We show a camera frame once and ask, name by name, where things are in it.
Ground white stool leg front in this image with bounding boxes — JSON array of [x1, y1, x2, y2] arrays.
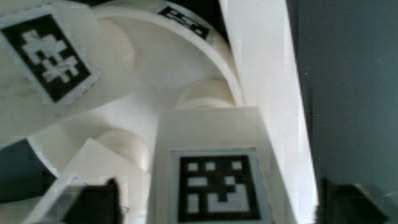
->
[[24, 130, 152, 224]]

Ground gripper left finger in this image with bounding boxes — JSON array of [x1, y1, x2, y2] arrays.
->
[[34, 178, 125, 224]]

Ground white L-shaped fence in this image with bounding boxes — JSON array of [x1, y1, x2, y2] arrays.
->
[[219, 0, 319, 224]]

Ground white stool leg back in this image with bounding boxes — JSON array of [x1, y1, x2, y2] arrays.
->
[[148, 79, 276, 224]]

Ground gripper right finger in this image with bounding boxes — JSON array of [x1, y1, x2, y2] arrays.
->
[[319, 178, 398, 224]]

